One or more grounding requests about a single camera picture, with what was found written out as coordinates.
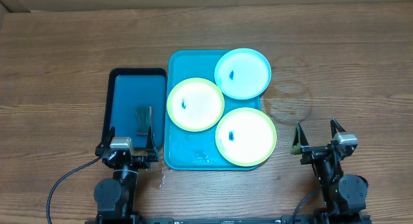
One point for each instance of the yellow plate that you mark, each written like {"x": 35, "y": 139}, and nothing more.
{"x": 246, "y": 137}
{"x": 195, "y": 104}

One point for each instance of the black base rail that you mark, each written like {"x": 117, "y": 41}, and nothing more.
{"x": 285, "y": 219}

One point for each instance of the green and orange sponge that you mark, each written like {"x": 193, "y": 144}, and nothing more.
{"x": 144, "y": 119}

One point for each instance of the black water tray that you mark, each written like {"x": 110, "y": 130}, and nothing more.
{"x": 129, "y": 88}

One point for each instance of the teal plastic tray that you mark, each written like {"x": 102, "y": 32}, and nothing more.
{"x": 184, "y": 150}

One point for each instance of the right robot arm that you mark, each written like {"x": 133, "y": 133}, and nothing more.
{"x": 344, "y": 195}

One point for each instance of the light blue plate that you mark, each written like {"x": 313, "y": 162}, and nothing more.
{"x": 243, "y": 73}

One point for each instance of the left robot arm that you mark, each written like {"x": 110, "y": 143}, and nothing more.
{"x": 115, "y": 196}

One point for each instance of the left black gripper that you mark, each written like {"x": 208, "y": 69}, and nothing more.
{"x": 151, "y": 156}

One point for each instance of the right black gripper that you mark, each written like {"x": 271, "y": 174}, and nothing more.
{"x": 320, "y": 150}

